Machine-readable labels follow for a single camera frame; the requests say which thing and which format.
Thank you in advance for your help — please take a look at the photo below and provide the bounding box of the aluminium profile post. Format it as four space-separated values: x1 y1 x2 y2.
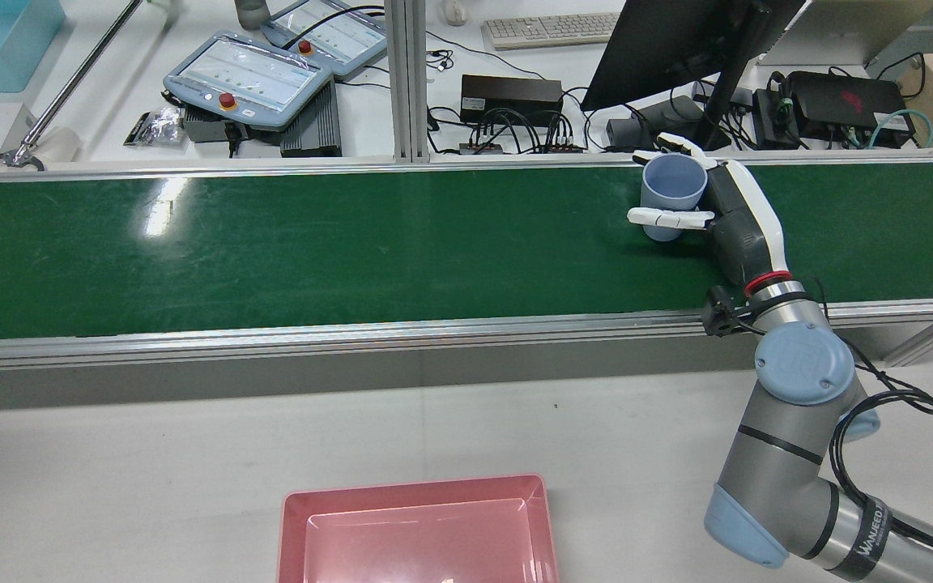
384 0 432 164

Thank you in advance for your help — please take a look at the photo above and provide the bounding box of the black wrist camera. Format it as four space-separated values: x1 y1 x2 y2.
701 285 749 338

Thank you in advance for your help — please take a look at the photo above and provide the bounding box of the white computer keyboard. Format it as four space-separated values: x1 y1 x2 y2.
480 11 623 51

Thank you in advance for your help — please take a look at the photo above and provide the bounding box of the metal rod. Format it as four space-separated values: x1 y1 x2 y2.
6 0 145 168

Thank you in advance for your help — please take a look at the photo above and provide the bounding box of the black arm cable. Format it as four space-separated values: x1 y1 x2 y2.
811 279 933 531

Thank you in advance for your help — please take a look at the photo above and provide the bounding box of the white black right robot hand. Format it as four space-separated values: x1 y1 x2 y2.
626 133 791 286

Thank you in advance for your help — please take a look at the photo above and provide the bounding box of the clear bag of screws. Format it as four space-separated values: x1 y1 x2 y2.
124 105 185 149

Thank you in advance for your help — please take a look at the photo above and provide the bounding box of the black computer monitor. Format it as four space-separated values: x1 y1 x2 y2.
580 0 807 152

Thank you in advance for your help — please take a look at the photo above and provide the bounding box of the small grey teach pendant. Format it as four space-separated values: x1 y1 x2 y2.
260 0 389 79

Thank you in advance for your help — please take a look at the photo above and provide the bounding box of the large grey teach pendant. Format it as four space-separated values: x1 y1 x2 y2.
163 30 335 133

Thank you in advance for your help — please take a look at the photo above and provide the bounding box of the black power supply box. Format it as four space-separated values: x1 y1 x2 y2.
460 74 564 127

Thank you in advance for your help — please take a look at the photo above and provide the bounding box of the teal cable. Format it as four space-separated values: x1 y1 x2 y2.
867 109 933 151

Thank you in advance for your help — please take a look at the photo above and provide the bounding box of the pink plastic box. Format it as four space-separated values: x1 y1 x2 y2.
277 474 560 583

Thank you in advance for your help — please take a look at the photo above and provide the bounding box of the black ribbed controller box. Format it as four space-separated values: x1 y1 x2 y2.
279 79 343 158

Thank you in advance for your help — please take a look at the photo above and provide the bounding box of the grey cylinder container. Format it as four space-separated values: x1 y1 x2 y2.
234 0 273 31

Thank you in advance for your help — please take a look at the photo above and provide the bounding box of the light blue plastic cup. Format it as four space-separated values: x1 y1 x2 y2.
640 153 709 243

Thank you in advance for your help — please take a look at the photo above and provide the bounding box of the green conveyor belt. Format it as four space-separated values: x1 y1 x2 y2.
0 149 933 375
0 160 933 342

